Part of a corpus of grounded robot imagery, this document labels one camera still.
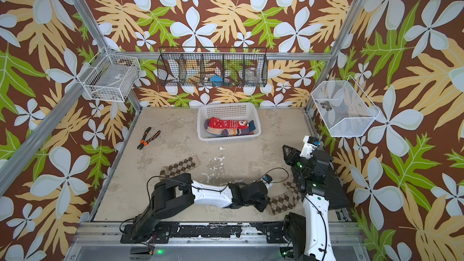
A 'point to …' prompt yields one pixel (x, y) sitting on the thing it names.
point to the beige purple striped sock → (226, 132)
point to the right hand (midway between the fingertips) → (285, 147)
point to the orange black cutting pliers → (145, 142)
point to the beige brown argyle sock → (179, 167)
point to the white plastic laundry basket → (244, 111)
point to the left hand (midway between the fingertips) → (271, 198)
